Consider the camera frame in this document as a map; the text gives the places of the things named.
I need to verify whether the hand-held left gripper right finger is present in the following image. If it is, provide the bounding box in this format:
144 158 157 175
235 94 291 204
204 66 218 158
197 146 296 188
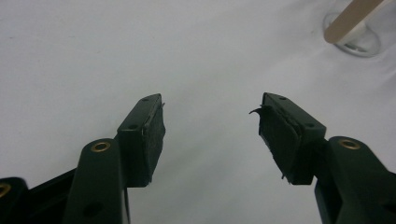
248 91 396 224

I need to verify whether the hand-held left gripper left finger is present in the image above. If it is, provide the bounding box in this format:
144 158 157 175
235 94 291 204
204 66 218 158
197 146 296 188
62 92 166 224

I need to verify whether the clear glass cup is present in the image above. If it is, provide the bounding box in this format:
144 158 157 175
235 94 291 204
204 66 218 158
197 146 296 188
322 0 396 59

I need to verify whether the wooden stirring stick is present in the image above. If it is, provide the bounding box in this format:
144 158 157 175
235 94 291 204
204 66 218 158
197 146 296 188
323 0 386 45

